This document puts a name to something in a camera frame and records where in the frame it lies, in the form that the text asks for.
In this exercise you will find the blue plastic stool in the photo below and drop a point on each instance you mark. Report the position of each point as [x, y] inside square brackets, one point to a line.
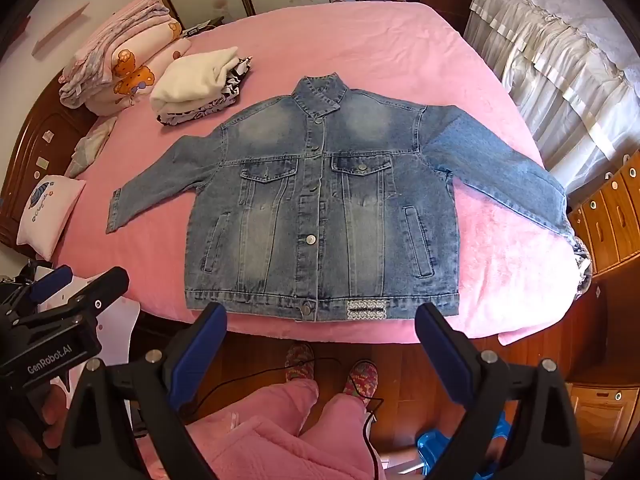
[435, 447]

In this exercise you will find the folded pink cartoon quilt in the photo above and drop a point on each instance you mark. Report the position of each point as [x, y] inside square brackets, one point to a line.
[125, 35]

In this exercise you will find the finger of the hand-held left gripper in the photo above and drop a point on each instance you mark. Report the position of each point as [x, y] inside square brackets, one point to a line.
[50, 282]
[100, 287]

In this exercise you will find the wooden headboard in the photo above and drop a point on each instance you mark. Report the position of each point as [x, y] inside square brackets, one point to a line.
[30, 140]

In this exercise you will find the black and white printed garment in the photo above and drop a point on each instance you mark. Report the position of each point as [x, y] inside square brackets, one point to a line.
[220, 105]

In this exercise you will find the low wooden cabinet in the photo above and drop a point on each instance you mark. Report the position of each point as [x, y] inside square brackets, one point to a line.
[605, 415]

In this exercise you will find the white folded sweater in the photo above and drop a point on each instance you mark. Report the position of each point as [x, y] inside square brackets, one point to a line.
[195, 80]

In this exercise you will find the blue denim jacket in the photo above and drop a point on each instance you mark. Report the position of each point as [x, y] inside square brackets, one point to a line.
[280, 220]

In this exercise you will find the black white patterned cloth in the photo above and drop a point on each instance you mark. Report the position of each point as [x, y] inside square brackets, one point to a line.
[582, 265]

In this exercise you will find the white frilled cover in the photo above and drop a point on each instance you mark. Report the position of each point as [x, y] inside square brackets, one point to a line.
[550, 50]

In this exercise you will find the wooden drawer cabinet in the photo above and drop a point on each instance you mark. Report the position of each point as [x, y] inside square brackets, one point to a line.
[615, 210]

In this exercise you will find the small pink white pillow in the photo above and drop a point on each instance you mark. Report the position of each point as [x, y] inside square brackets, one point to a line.
[45, 210]

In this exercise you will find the patterned slipper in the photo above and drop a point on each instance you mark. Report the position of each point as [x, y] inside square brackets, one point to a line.
[299, 365]
[361, 380]

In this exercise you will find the person's pink trousered legs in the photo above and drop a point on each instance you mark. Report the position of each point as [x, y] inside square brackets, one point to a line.
[260, 435]

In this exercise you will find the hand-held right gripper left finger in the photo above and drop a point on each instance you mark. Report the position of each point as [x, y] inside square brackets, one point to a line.
[197, 360]

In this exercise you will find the pink bed blanket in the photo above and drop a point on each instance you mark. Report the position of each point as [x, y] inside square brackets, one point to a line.
[400, 50]

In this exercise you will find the pink wall shelf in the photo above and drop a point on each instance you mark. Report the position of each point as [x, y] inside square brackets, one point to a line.
[60, 30]

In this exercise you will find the grey folded cloth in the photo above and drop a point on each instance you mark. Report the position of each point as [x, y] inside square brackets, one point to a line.
[90, 145]

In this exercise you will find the white plastic chair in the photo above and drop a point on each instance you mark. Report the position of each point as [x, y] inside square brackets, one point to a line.
[120, 320]

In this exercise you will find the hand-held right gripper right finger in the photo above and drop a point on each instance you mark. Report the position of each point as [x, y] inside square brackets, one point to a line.
[445, 360]

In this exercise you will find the person's left hand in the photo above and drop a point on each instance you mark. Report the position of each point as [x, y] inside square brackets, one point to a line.
[55, 402]

